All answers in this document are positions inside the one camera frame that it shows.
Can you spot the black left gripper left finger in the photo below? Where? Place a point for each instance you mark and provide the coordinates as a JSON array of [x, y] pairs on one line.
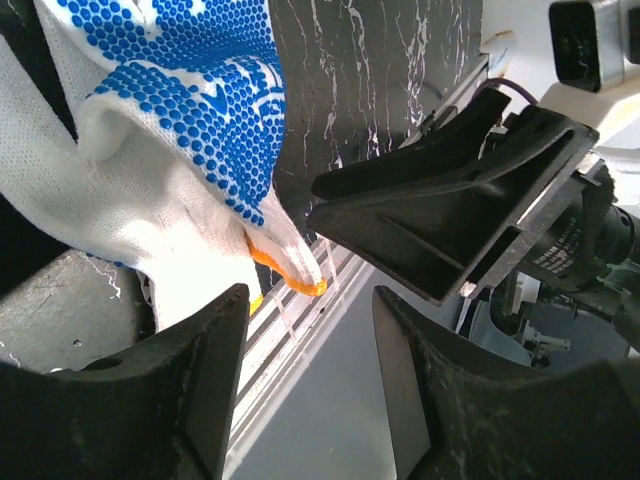
[[161, 409]]

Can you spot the aluminium front rail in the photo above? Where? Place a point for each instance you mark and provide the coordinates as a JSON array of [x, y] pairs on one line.
[[283, 335]]

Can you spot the white glove orange cuff top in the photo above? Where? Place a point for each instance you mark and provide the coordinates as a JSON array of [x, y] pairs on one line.
[[146, 134]]

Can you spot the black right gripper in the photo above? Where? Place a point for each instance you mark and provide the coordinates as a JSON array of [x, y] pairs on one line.
[[523, 206]]

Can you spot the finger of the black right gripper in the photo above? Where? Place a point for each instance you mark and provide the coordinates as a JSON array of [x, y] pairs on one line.
[[447, 149]]

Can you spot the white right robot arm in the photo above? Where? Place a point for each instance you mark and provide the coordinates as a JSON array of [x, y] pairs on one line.
[[596, 54]]

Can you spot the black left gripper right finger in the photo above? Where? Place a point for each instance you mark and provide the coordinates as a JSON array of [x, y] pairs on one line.
[[458, 411]]

